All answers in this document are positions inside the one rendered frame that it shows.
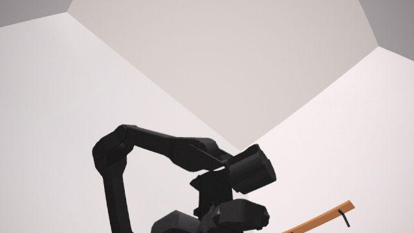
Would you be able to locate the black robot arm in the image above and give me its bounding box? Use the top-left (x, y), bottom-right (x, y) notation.
top-left (92, 124), bottom-right (277, 233)

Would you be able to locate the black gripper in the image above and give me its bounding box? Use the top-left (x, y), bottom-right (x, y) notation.
top-left (151, 194), bottom-right (243, 233)

